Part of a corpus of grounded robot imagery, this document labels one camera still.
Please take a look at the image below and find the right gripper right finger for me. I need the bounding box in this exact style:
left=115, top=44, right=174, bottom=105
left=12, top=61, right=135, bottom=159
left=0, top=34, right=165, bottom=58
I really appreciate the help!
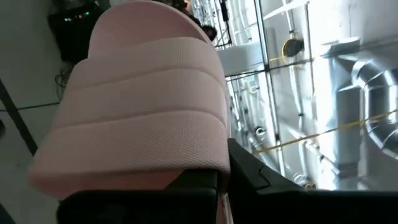
left=228, top=138, right=312, bottom=224

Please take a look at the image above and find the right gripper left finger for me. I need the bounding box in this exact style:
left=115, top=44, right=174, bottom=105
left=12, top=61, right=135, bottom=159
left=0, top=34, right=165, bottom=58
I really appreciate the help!
left=57, top=169, right=218, bottom=224

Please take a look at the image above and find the pink slide sandal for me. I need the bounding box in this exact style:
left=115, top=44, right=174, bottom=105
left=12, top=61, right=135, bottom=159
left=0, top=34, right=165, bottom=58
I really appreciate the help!
left=27, top=0, right=234, bottom=224

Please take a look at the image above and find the person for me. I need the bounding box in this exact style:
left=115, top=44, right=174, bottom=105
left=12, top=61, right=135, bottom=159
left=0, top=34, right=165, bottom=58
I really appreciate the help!
left=174, top=0, right=218, bottom=43

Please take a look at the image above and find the black computer case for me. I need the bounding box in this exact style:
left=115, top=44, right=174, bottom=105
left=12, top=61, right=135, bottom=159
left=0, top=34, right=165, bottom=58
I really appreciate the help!
left=47, top=2, right=106, bottom=63

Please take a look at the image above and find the yellow hanging cable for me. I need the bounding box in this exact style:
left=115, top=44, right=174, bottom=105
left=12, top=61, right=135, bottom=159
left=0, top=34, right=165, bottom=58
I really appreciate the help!
left=254, top=110, right=398, bottom=156

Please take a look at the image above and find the black ceiling cable reel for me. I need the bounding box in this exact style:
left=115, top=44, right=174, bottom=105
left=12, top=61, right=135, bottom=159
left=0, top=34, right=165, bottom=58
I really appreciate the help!
left=281, top=37, right=305, bottom=58

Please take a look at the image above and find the silver ventilation duct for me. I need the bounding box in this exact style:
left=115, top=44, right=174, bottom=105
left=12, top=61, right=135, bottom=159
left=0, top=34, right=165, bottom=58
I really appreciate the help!
left=335, top=58, right=398, bottom=160

